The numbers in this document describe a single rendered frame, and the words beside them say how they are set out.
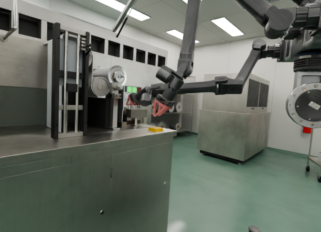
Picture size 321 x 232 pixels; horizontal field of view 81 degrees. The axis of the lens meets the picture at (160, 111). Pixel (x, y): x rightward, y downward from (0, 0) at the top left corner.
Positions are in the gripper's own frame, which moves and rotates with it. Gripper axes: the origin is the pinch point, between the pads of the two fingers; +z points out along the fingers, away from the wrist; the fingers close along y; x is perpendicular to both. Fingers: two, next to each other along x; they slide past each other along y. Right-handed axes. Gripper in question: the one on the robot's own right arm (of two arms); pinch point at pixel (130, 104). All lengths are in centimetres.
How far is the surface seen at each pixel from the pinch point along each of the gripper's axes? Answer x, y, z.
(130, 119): -5.4, 8.6, 15.0
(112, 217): -61, -24, 16
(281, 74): 62, 444, -48
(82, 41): 24.6, -36.3, -19.5
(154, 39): 278, 295, 150
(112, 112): -3.0, -10.8, 6.8
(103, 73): 25.2, -11.6, 4.0
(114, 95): 5.2, -11.6, -0.9
